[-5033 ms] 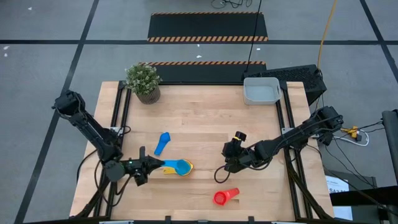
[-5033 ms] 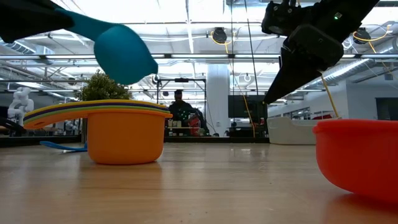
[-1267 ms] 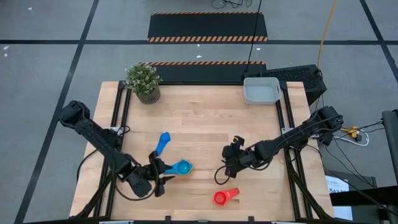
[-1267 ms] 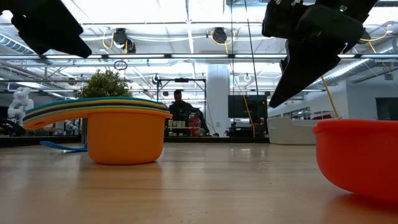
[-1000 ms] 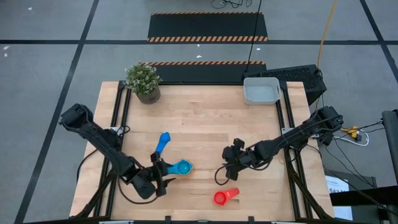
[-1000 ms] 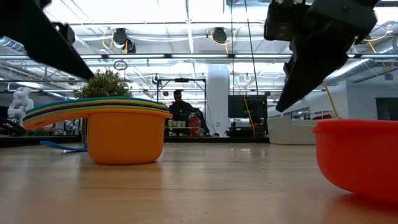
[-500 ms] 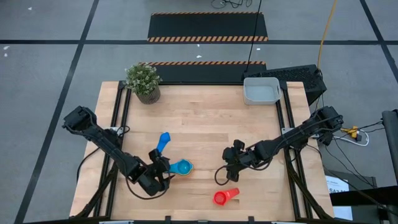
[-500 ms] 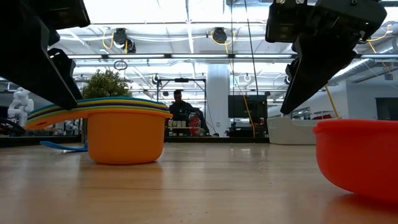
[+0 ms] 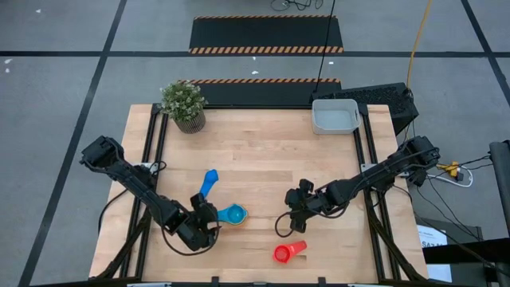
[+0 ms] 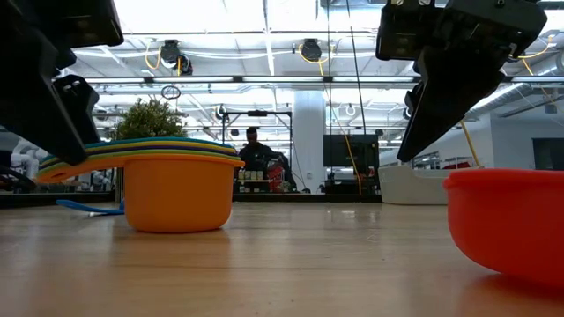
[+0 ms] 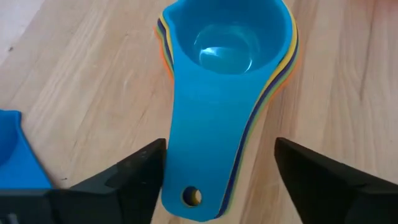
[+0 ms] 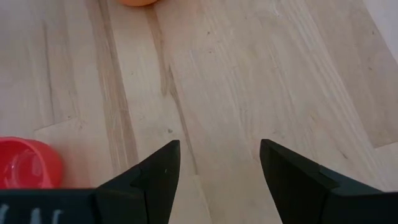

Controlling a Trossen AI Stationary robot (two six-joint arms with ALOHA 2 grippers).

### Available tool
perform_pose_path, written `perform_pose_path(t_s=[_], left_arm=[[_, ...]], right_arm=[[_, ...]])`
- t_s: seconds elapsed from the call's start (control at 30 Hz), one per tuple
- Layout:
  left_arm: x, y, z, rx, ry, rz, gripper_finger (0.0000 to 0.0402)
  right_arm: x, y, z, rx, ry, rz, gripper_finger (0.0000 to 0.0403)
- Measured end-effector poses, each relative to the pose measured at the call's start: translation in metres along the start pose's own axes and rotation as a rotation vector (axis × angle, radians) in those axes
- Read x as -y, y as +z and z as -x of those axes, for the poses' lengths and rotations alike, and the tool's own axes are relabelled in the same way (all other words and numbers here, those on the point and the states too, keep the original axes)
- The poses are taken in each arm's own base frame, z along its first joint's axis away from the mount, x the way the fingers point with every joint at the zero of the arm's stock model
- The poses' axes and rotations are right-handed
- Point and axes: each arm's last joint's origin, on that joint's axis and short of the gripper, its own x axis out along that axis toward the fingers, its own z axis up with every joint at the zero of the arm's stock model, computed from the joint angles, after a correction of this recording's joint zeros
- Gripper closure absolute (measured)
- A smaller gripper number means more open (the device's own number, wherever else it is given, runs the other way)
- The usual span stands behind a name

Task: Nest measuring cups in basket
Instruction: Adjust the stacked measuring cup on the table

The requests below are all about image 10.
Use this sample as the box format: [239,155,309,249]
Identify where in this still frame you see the red measuring cup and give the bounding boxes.
[442,168,564,288]

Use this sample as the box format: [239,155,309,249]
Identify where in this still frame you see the black metal frame stand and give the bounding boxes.
[221,109,294,195]

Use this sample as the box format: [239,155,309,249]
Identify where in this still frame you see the orange measuring cups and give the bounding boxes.
[35,151,246,233]

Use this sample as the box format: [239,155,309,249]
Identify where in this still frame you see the person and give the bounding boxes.
[237,126,290,191]

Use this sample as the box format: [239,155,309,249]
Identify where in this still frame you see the white plastic basket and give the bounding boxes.
[377,165,451,206]

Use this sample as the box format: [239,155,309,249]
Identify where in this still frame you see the thin yellow hanging cable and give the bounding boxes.
[325,94,362,195]

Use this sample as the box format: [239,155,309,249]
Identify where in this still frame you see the thick yellow hanging cable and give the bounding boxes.
[460,121,481,167]

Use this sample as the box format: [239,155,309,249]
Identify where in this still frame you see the black monitor screen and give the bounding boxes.
[323,134,380,168]

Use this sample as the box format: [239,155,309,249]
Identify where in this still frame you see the dark wall screen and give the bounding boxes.
[531,137,564,171]

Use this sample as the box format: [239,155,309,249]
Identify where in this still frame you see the small blue measuring cup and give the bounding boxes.
[56,198,126,217]

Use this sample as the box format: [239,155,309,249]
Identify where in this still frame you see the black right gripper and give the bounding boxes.
[396,0,548,163]

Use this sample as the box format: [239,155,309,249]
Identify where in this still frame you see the white building column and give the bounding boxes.
[293,90,328,195]

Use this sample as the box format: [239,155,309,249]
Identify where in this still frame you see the black hanging cable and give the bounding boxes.
[345,0,367,136]

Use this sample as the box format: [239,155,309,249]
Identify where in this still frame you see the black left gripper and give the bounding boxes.
[0,0,124,166]

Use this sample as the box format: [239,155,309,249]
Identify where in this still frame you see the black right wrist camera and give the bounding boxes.
[375,3,427,62]

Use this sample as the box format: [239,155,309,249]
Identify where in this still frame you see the small potted green plant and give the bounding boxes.
[104,97,189,142]

